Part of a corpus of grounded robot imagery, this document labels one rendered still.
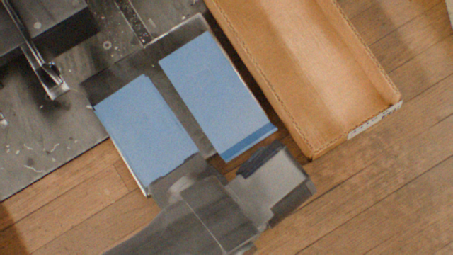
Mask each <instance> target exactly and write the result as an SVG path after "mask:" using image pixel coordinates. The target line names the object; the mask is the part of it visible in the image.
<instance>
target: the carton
mask: <svg viewBox="0 0 453 255"><path fill-rule="evenodd" d="M203 1H204V3H205V5H207V7H208V9H209V10H210V12H211V14H212V15H213V16H214V19H216V21H217V22H218V24H219V27H220V28H221V29H222V31H223V32H224V33H225V34H226V36H227V38H228V39H229V41H230V43H231V45H232V47H233V48H234V49H235V50H236V51H237V53H238V55H239V57H240V58H241V60H242V62H244V64H245V65H246V67H247V69H248V70H249V72H250V74H251V76H252V77H253V78H254V79H255V81H256V82H257V85H258V86H259V87H260V89H261V91H262V92H263V94H265V96H266V98H267V99H268V101H269V102H270V105H271V106H272V107H273V108H274V109H275V111H276V113H277V115H278V116H279V118H280V120H281V121H282V124H284V125H285V127H286V128H287V130H288V131H289V134H290V135H291V136H292V139H294V141H295V142H296V144H297V146H298V147H299V148H300V150H301V151H302V154H304V156H305V157H306V159H307V161H308V163H309V164H310V163H311V162H314V160H315V159H317V158H319V157H320V156H323V155H324V154H326V153H327V152H329V151H330V150H331V149H333V148H335V147H337V146H338V145H340V144H342V143H344V142H345V141H346V140H349V139H350V138H352V137H354V136H356V135H357V134H359V133H361V132H362V131H363V130H365V129H366V128H368V127H370V126H372V125H373V124H375V123H377V121H379V120H381V119H382V118H384V117H386V116H388V115H390V114H391V113H392V112H394V111H396V110H397V109H399V108H400V107H401V104H402V101H403V100H401V101H399V102H398V100H399V99H400V96H401V95H400V92H399V91H398V89H397V88H396V87H395V86H394V84H393V82H392V81H391V80H390V78H389V77H388V74H386V72H385V71H384V70H383V69H382V67H381V65H380V63H379V62H378V60H376V59H375V57H374V55H373V54H372V52H371V51H370V49H369V48H368V47H367V45H366V44H365V42H364V41H363V39H362V37H361V36H360V34H359V33H357V31H356V30H355V27H354V26H353V24H352V23H351V22H350V20H348V17H347V16H346V15H345V14H344V12H343V10H342V8H341V7H340V6H339V5H338V4H337V2H336V0H203Z"/></svg>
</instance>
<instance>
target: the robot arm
mask: <svg viewBox="0 0 453 255"><path fill-rule="evenodd" d="M236 175H237V176H236V178H233V179H232V180H231V181H230V182H228V181H227V178H226V177H225V176H223V175H222V174H221V173H220V172H219V170H218V169H217V168H216V167H215V166H209V164H208V163H207V162H206V159H204V157H203V156H202V155H201V154H200V153H193V154H191V155H190V156H189V157H188V158H186V159H184V160H183V163H182V164H181V165H179V166H177V167H176V168H174V169H173V171H171V172H169V173H168V174H166V175H164V176H160V177H158V178H156V180H154V181H152V182H151V183H150V184H149V185H148V189H147V190H148V192H149V193H150V194H151V196H152V198H153V199H154V201H155V202H156V204H157V205H158V207H159V208H160V209H161V212H159V213H158V214H157V216H156V217H155V218H154V219H153V220H152V221H151V222H150V223H149V224H148V225H147V226H146V227H145V228H144V229H141V230H140V232H138V233H136V234H134V235H133V236H131V237H130V238H128V239H127V240H125V241H123V242H121V243H119V244H117V245H115V246H114V247H113V248H112V249H109V250H107V251H105V252H103V253H101V254H100V255H253V254H255V252H256V251H257V250H258V249H257V247H256V245H255V244H254V243H255V242H256V240H257V239H258V238H259V237H260V235H261V233H262V232H264V231H265V230H266V229H267V228H269V229H270V230H271V229H273V228H275V227H276V225H277V224H279V223H280V222H281V221H282V220H284V219H285V218H286V217H287V216H288V215H289V214H290V213H293V212H294V211H295V210H296V209H297V208H298V207H299V206H300V205H301V204H303V203H305V202H306V201H307V200H308V199H309V198H310V197H311V196H313V195H314V194H315V193H316V192H317V190H316V187H315V185H314V183H313V182H311V179H310V175H308V173H307V172H306V170H305V169H304V168H302V166H301V165H300V164H299V163H298V162H297V160H296V159H295V158H294V156H292V154H291V153H290V150H289V149H288V147H287V145H285V144H283V143H281V142H280V141H279V140H278V139H276V140H273V141H272V142H271V144H270V145H269V146H266V147H259V148H258V149H257V150H256V152H255V153H254V154H252V156H251V157H250V158H249V159H248V160H247V161H246V163H244V164H242V165H241V166H240V168H239V169H238V170H237V172H236Z"/></svg>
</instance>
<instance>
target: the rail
mask: <svg viewBox="0 0 453 255"><path fill-rule="evenodd" d="M2 1H3V4H4V6H5V7H6V9H7V10H8V12H9V14H10V15H11V17H12V20H14V22H15V24H16V25H17V28H18V29H19V31H20V32H21V33H22V36H23V37H24V39H25V41H26V42H27V43H28V45H29V47H30V49H31V50H32V53H33V54H34V55H35V57H36V58H37V61H38V62H39V64H40V66H42V65H43V64H44V63H46V61H45V58H44V57H43V56H42V54H40V51H39V49H38V47H37V46H36V44H33V43H35V42H33V41H32V40H31V38H30V36H29V34H28V32H26V30H25V28H24V27H23V24H22V23H21V21H19V19H18V16H17V15H16V12H15V11H14V9H13V8H12V7H11V5H10V3H9V1H8V0H2ZM46 64H47V63H46Z"/></svg>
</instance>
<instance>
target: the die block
mask: <svg viewBox="0 0 453 255"><path fill-rule="evenodd" d="M100 32H101V28H100V26H99V25H98V24H97V23H96V20H95V18H94V17H93V14H92V12H91V11H90V10H87V11H85V12H83V13H81V15H79V16H77V17H76V18H73V19H71V20H70V21H68V22H66V23H64V25H61V26H60V27H58V28H56V29H54V30H53V31H51V32H48V33H47V35H44V36H43V37H41V38H39V39H37V40H34V41H33V42H35V44H36V46H38V45H39V44H41V43H43V42H44V44H45V45H46V47H47V48H48V49H49V51H50V52H51V53H52V54H53V55H54V57H58V56H60V55H61V54H63V53H65V52H67V51H69V49H71V48H73V47H75V46H77V45H78V44H80V43H82V42H84V41H86V39H88V38H91V37H92V36H94V35H95V34H97V33H100ZM22 54H24V53H23V51H22V49H20V50H17V51H16V52H15V53H13V54H12V55H9V56H8V57H6V58H3V59H2V60H0V67H1V66H3V65H5V64H7V63H8V62H10V61H11V60H13V59H15V58H17V57H18V56H21V55H22Z"/></svg>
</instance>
